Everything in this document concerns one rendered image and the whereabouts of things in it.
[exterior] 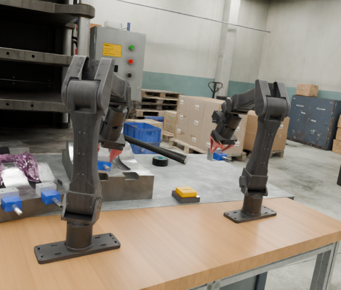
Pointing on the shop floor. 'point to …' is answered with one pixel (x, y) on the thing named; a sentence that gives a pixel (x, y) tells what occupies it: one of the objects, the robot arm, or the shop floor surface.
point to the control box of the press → (121, 53)
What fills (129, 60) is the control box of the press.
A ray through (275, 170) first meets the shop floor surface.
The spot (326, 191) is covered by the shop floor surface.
